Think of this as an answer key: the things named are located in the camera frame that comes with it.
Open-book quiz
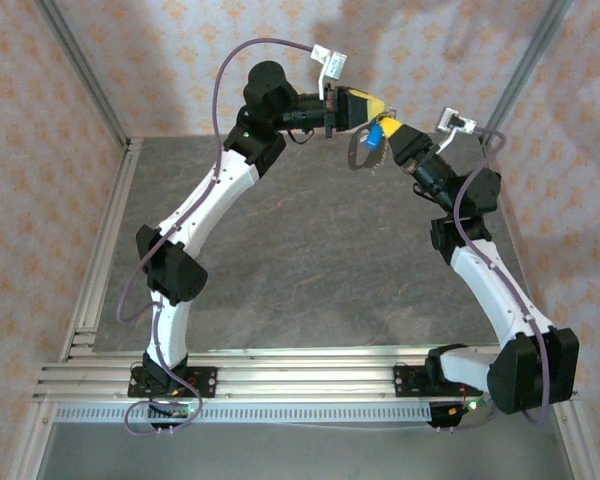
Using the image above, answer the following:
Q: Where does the blue key tag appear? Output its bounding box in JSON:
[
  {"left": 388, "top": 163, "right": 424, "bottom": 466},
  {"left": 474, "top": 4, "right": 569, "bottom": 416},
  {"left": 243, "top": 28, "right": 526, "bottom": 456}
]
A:
[{"left": 363, "top": 122, "right": 385, "bottom": 151}]

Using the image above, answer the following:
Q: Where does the black controller board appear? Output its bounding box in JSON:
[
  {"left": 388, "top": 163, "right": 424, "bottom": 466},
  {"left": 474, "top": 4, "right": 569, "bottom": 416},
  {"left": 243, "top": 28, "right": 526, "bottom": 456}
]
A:
[
  {"left": 428, "top": 398, "right": 492, "bottom": 431},
  {"left": 147, "top": 399, "right": 202, "bottom": 432}
]

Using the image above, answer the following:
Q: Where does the narrow aluminium crossbeam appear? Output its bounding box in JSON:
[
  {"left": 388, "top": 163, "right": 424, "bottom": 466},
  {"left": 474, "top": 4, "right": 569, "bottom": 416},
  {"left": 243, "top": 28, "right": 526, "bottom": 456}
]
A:
[{"left": 62, "top": 343, "right": 549, "bottom": 364}]

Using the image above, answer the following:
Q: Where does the wide aluminium crossbeam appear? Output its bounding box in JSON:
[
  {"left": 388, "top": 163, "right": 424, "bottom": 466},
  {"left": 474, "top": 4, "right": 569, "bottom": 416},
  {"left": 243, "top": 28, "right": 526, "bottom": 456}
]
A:
[{"left": 32, "top": 360, "right": 581, "bottom": 404}]

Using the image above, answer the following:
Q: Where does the grey metal lower panel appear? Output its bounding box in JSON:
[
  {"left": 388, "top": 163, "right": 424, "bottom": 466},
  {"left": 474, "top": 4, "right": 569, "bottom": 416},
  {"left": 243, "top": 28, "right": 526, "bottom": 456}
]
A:
[{"left": 34, "top": 422, "right": 576, "bottom": 480}]

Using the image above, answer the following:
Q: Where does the aluminium side rail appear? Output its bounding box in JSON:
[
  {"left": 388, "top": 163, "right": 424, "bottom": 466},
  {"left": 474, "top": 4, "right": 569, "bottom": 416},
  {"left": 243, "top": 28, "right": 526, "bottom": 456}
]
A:
[
  {"left": 59, "top": 138, "right": 144, "bottom": 364},
  {"left": 482, "top": 141, "right": 552, "bottom": 354}
]

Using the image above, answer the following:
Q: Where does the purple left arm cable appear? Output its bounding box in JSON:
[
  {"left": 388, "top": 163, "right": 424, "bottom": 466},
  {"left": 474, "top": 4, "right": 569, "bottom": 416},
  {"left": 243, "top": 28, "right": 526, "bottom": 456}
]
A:
[{"left": 115, "top": 38, "right": 315, "bottom": 437}]

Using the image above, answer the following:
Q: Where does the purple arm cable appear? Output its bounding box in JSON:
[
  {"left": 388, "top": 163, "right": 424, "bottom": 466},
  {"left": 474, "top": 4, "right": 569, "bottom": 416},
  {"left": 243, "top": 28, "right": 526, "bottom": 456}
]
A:
[
  {"left": 453, "top": 128, "right": 552, "bottom": 432},
  {"left": 115, "top": 38, "right": 315, "bottom": 437}
]

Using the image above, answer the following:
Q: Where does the aluminium frame post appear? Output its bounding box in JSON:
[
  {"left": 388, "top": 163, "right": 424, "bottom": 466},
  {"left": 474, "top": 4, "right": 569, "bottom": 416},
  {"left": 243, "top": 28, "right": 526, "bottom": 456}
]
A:
[
  {"left": 33, "top": 0, "right": 132, "bottom": 149},
  {"left": 478, "top": 0, "right": 577, "bottom": 147}
]

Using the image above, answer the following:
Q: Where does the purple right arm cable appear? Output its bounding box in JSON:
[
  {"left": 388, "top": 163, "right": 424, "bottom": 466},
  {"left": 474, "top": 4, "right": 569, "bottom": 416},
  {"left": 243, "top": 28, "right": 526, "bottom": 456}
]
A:
[{"left": 453, "top": 128, "right": 552, "bottom": 432}]

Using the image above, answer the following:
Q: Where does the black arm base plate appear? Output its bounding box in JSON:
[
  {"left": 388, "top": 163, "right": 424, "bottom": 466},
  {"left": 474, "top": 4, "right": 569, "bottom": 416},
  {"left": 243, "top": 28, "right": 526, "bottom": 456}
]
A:
[
  {"left": 393, "top": 364, "right": 484, "bottom": 400},
  {"left": 128, "top": 366, "right": 218, "bottom": 400}
]

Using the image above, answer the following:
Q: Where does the aluminium lower frame rail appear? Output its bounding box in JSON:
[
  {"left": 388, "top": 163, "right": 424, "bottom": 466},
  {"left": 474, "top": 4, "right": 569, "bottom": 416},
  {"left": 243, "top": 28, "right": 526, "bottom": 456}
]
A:
[
  {"left": 552, "top": 399, "right": 600, "bottom": 480},
  {"left": 7, "top": 399, "right": 56, "bottom": 480}
]

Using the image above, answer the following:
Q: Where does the slotted grey cable duct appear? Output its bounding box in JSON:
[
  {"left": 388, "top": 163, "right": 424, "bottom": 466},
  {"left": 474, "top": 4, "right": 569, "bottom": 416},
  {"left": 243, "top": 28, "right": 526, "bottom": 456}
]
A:
[{"left": 54, "top": 403, "right": 434, "bottom": 424}]

